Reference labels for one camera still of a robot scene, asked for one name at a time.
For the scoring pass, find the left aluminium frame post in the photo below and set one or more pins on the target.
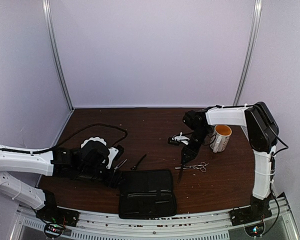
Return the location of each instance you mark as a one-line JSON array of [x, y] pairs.
[[55, 53]]

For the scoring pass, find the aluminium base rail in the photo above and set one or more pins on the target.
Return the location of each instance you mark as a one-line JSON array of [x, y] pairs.
[[215, 225]]

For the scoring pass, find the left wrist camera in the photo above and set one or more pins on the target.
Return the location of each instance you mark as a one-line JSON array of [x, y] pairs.
[[114, 154]]

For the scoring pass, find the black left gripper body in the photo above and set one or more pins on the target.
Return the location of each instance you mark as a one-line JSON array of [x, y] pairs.
[[90, 172]]

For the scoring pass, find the aluminium frame post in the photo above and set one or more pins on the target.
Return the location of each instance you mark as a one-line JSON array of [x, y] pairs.
[[254, 30], [55, 53]]

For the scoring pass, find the silver scissors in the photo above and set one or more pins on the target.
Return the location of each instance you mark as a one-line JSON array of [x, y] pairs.
[[201, 167], [120, 164]]

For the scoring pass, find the white scalloped bowl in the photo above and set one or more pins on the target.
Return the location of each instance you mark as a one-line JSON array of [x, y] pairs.
[[94, 142]]

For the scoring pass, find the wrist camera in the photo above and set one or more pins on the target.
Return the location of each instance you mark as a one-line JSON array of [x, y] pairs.
[[114, 154], [178, 139]]

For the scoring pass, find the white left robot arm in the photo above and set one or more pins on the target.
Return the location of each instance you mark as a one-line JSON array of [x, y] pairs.
[[55, 162]]

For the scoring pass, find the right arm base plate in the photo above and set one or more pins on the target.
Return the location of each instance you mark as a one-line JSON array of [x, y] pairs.
[[250, 217]]

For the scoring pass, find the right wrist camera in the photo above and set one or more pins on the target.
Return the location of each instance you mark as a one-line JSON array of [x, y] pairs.
[[178, 139]]

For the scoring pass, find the white patterned mug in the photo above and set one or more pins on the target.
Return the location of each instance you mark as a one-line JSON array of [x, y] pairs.
[[222, 134]]

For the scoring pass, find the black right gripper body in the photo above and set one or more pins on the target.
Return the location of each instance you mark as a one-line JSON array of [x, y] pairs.
[[200, 134]]

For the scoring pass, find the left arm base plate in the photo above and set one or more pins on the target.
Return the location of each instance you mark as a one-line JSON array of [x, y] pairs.
[[56, 220]]

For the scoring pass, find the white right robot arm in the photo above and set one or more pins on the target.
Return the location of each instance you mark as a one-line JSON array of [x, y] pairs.
[[263, 137]]

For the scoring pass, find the black zip tool case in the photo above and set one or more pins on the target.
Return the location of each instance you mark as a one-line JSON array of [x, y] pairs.
[[147, 194]]

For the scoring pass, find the right aluminium frame post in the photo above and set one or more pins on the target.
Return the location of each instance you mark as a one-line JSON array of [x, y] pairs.
[[254, 30]]

